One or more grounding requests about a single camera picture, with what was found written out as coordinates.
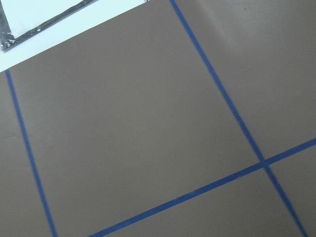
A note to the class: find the black framed white board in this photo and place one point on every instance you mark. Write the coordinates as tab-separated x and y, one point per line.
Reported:
20	20

